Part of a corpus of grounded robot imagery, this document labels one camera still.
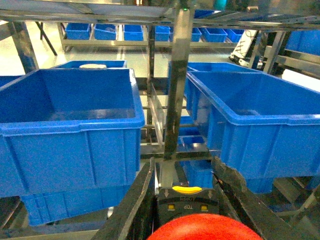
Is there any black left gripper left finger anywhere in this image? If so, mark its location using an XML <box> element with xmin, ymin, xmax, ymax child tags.
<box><xmin>92</xmin><ymin>157</ymin><xmax>155</xmax><ymax>240</ymax></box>

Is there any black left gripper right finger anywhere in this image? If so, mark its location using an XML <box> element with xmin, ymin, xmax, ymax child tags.
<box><xmin>211</xmin><ymin>156</ymin><xmax>310</xmax><ymax>240</ymax></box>

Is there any red mushroom push button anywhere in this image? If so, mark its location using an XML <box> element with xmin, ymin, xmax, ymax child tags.
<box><xmin>146</xmin><ymin>185</ymin><xmax>263</xmax><ymax>240</ymax></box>

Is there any blue shelf container right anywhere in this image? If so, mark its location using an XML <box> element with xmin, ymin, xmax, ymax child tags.
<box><xmin>186</xmin><ymin>71</ymin><xmax>320</xmax><ymax>194</ymax></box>

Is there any blue shelf container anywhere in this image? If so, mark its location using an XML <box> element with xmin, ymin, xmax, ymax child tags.
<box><xmin>186</xmin><ymin>71</ymin><xmax>320</xmax><ymax>194</ymax></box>
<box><xmin>0</xmin><ymin>68</ymin><xmax>145</xmax><ymax>226</ymax></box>

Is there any blue shelf container left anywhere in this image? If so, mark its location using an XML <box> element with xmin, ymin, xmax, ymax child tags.
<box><xmin>0</xmin><ymin>68</ymin><xmax>145</xmax><ymax>226</ymax></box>

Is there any white round lid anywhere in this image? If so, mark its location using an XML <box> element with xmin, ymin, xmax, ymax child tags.
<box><xmin>79</xmin><ymin>63</ymin><xmax>107</xmax><ymax>70</ymax></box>

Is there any blue container rear left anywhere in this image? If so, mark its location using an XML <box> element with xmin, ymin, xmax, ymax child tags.
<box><xmin>52</xmin><ymin>60</ymin><xmax>128</xmax><ymax>69</ymax></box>

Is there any blue container rear right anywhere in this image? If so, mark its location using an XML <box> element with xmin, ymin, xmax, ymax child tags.
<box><xmin>165</xmin><ymin>62</ymin><xmax>263</xmax><ymax>97</ymax></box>

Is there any white mobile robot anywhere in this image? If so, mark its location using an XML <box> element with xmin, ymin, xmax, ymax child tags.
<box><xmin>225</xmin><ymin>29</ymin><xmax>258</xmax><ymax>67</ymax></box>

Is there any steel vertical shelf post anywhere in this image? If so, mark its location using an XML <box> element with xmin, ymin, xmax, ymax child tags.
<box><xmin>164</xmin><ymin>6</ymin><xmax>195</xmax><ymax>161</ymax></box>

